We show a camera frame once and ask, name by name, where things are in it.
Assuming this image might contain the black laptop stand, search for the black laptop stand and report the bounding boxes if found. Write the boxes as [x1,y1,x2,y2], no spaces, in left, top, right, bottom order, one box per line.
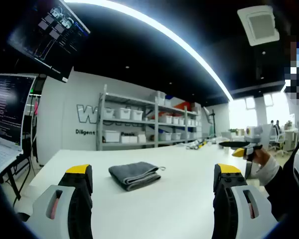
[0,154,32,201]

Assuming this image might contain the person's right hand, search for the person's right hand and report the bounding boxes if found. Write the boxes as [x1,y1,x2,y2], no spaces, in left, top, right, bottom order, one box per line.
[251,148,272,172]

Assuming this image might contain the row of white storage boxes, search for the row of white storage boxes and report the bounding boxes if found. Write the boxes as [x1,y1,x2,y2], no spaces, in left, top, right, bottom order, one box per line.
[103,91,202,144]

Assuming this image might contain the grey metal shelf unit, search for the grey metal shelf unit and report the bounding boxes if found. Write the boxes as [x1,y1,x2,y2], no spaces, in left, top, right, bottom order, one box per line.
[96,84,202,151]

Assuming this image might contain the white ceiling air conditioner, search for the white ceiling air conditioner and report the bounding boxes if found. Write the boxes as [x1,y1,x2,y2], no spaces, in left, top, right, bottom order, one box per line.
[237,4,281,47]

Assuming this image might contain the long ceiling light strip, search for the long ceiling light strip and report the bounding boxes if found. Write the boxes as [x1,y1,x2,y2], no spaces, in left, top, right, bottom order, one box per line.
[64,0,234,100]

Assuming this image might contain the black wall monitor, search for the black wall monitor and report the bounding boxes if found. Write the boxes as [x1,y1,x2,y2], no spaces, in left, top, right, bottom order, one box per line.
[6,0,91,82]

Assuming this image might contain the grey towel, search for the grey towel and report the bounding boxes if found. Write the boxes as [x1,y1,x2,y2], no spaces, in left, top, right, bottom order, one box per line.
[108,161,166,192]

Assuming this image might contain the black flat dish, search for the black flat dish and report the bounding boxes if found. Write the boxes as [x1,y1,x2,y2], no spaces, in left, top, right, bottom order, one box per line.
[218,140,250,148]

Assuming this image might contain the white office chair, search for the white office chair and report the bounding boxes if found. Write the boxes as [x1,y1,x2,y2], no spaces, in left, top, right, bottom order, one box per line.
[269,129,286,151]

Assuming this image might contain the open laptop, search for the open laptop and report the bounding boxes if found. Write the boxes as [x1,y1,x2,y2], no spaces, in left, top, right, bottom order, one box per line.
[0,73,38,175]

